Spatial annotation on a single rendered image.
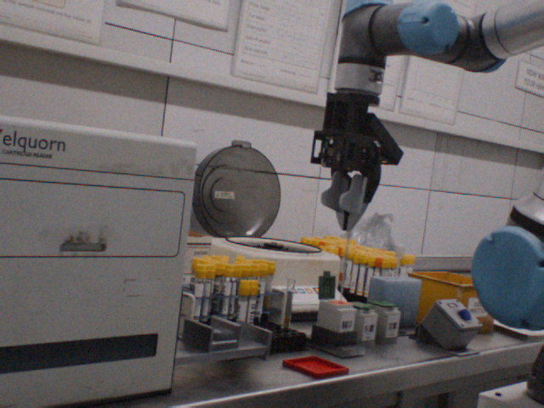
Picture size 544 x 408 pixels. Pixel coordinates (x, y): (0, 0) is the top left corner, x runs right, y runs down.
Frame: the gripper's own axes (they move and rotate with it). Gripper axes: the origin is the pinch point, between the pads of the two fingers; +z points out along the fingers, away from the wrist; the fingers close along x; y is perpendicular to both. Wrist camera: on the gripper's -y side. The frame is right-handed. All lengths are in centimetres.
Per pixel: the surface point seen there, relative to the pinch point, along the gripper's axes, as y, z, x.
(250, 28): -24, -38, -56
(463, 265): -131, 18, -56
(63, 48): 24, -24, -53
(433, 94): -101, -34, -56
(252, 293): 17.6, 11.1, -2.1
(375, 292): -18.0, 13.2, -6.6
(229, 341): 27.6, 15.5, 5.3
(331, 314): 1.8, 14.5, 0.2
